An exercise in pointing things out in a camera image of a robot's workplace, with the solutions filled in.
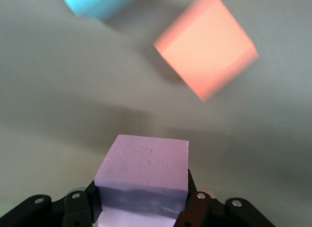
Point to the orange foam cube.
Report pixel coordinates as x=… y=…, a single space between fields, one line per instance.
x=207 y=46

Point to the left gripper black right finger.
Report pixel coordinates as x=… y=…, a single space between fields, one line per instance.
x=202 y=212

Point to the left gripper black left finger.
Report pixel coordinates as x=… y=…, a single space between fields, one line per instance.
x=73 y=210

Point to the pink foam cube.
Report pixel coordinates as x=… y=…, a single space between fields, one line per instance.
x=143 y=163

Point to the blue foam cube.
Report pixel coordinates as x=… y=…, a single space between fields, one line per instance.
x=102 y=5

